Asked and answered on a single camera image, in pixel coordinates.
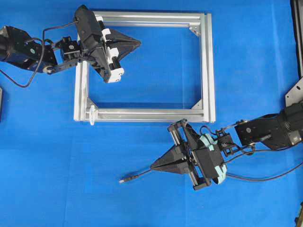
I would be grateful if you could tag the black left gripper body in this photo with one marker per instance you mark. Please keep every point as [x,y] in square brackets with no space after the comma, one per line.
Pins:
[101,60]

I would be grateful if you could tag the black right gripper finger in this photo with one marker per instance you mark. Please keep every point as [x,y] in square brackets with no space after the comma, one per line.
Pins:
[175,157]
[176,168]

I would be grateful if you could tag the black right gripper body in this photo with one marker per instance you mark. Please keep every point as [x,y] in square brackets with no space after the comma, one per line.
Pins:
[183,133]

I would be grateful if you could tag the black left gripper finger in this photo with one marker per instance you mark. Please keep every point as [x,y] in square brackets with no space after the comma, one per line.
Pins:
[118,52]
[120,40]

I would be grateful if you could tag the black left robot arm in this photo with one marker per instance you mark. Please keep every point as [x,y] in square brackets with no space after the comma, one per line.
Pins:
[19,49]

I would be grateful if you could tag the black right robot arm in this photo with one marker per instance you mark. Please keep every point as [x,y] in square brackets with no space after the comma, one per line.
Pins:
[275,131]

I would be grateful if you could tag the dark object at left edge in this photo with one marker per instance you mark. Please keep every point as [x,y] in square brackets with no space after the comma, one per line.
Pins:
[1,99]

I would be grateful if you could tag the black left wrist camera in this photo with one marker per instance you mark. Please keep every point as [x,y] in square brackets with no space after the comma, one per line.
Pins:
[88,29]

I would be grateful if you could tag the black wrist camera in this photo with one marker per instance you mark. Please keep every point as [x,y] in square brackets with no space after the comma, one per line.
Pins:
[88,29]
[210,160]

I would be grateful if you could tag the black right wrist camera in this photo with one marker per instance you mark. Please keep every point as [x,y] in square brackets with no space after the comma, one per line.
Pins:
[210,160]

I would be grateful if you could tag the grey metal mounting bracket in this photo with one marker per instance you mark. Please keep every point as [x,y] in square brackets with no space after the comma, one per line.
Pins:
[295,94]

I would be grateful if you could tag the black vertical stand rail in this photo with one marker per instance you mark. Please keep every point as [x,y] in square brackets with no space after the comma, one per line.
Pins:
[297,16]

